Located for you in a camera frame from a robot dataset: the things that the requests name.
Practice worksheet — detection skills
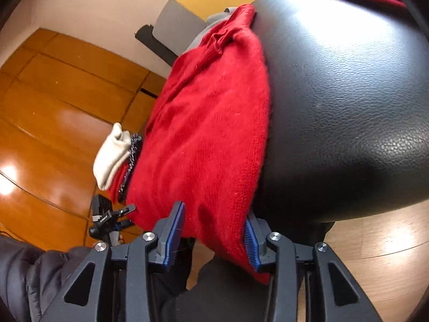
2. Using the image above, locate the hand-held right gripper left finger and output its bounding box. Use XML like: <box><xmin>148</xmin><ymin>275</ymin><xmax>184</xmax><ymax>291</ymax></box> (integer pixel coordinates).
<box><xmin>43</xmin><ymin>201</ymin><xmax>186</xmax><ymax>322</ymax></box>

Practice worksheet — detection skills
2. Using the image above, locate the dark tweed cloth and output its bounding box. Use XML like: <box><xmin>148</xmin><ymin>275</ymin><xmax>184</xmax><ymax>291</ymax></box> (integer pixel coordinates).
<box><xmin>119</xmin><ymin>133</ymin><xmax>144</xmax><ymax>202</ymax></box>

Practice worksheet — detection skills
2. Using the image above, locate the grey sweatshirt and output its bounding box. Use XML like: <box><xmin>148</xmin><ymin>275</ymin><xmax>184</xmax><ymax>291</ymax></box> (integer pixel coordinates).
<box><xmin>188</xmin><ymin>7</ymin><xmax>242</xmax><ymax>54</ymax></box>

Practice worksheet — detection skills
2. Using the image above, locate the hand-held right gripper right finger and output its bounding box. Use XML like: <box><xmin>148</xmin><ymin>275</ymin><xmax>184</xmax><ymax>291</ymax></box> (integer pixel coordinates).
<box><xmin>244</xmin><ymin>212</ymin><xmax>383</xmax><ymax>322</ymax></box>

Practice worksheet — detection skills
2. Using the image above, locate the red knit sweater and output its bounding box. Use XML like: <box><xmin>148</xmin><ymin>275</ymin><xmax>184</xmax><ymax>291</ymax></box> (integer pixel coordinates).
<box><xmin>107</xmin><ymin>4</ymin><xmax>272</xmax><ymax>286</ymax></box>

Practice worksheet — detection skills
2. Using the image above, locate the person's left forearm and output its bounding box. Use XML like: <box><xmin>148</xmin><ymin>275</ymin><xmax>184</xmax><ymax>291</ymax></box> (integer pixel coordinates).
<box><xmin>0</xmin><ymin>235</ymin><xmax>101</xmax><ymax>322</ymax></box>

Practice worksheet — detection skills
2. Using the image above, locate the black leather stool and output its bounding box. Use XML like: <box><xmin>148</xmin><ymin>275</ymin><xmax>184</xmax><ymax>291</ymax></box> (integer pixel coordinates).
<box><xmin>250</xmin><ymin>0</ymin><xmax>429</xmax><ymax>225</ymax></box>

